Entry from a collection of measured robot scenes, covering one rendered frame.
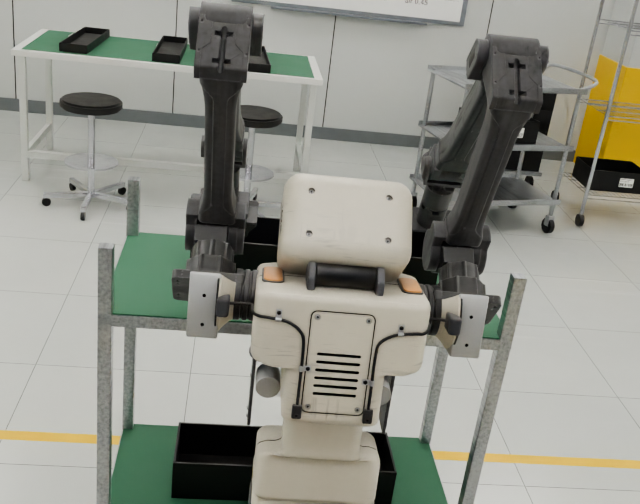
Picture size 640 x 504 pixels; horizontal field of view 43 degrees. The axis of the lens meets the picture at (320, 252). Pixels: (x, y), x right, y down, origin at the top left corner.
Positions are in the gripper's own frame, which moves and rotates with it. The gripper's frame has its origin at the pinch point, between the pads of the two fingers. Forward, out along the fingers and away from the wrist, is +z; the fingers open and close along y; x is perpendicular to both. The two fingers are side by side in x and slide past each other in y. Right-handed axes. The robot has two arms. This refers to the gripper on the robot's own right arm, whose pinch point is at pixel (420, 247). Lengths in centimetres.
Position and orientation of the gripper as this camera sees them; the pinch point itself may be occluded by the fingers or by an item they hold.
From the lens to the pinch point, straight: 179.3
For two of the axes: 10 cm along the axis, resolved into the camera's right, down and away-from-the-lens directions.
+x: -0.2, 7.7, -6.4
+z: -1.1, 6.4, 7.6
